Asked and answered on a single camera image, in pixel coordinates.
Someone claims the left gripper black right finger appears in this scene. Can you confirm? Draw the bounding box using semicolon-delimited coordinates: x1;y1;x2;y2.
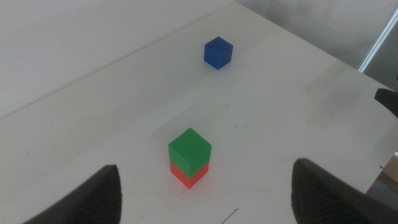
290;157;398;224

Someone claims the red cube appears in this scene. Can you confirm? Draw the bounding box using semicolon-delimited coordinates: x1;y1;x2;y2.
169;161;210;190

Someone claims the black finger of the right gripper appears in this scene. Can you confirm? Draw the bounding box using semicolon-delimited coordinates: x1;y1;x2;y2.
374;88;398;119

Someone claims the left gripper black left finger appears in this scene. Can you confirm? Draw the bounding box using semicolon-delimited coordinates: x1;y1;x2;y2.
23;164;123;224

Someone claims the white metal rail strip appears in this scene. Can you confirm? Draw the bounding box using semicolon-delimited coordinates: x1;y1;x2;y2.
358;6;398;74

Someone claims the green cube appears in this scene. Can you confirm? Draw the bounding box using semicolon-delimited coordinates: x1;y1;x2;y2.
168;127;213;179

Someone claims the blue cube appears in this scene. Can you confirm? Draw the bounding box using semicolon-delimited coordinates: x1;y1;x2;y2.
203;36;234;70

